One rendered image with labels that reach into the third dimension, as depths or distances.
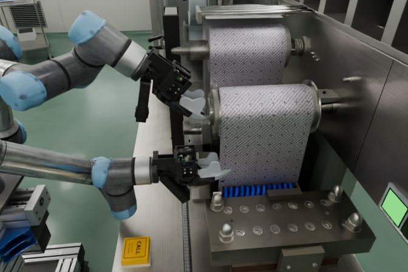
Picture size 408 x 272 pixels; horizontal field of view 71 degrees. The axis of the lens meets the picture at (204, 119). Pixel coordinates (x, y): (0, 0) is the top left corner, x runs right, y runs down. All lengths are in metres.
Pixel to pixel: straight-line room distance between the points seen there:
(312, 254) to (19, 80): 0.72
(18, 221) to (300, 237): 1.04
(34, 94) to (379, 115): 0.70
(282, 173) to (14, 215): 1.00
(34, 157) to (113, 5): 5.66
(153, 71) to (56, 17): 6.09
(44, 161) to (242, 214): 0.53
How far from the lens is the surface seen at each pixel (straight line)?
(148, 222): 0.95
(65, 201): 2.43
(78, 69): 0.69
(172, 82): 0.66
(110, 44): 0.64
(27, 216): 1.34
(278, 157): 0.82
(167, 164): 0.76
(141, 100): 0.69
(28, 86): 0.63
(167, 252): 0.88
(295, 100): 0.75
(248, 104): 0.72
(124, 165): 0.77
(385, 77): 0.69
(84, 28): 0.64
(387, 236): 2.34
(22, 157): 0.82
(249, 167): 0.82
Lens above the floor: 1.63
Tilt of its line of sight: 32 degrees down
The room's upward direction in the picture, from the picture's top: straight up
